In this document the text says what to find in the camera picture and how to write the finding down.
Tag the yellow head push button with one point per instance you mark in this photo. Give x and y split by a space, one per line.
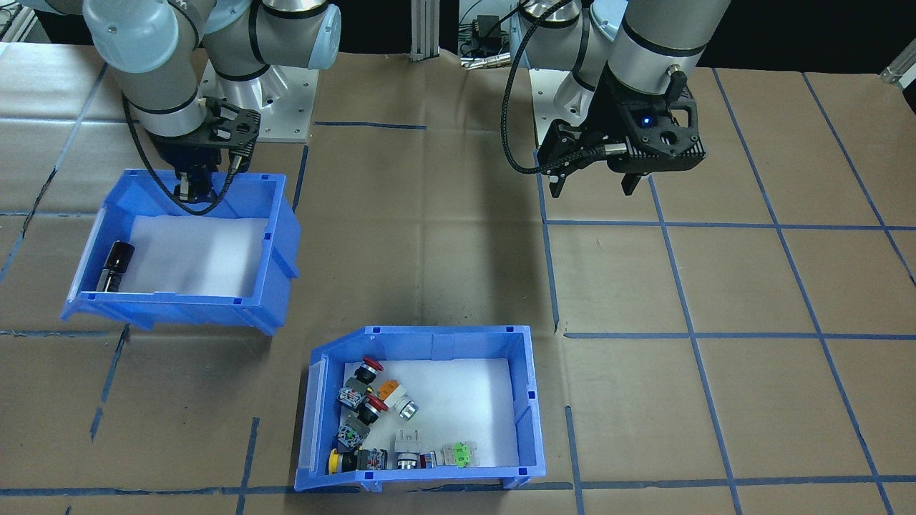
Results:
345 461

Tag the blue bin with capacitors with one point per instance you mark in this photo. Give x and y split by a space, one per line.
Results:
179 315

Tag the silver head push button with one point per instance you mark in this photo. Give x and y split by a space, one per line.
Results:
409 461

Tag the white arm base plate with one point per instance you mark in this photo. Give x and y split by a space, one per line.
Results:
542 107
297 107

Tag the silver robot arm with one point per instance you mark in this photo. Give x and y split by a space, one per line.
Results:
161 100
658 36

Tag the black frame cover cloth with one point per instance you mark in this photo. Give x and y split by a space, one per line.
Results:
823 36

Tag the black power supply box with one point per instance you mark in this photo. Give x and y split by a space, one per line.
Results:
488 28

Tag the green and white switch part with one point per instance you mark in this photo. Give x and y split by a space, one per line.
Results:
458 454

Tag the aluminium corner bar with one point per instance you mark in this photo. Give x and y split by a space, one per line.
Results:
900 68
14 25

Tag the light grey contact block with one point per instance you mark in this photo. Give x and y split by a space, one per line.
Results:
408 438

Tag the red mushroom push button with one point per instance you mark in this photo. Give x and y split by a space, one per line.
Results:
366 373
371 411

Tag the blue bin with push buttons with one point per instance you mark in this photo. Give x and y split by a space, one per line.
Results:
429 343

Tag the orange white silver-head button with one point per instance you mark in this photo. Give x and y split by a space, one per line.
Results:
397 398

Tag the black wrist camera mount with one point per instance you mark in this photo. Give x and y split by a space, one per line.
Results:
240 129
669 146

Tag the black cylindrical capacitor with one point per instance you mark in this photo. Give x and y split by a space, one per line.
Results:
109 281
120 256

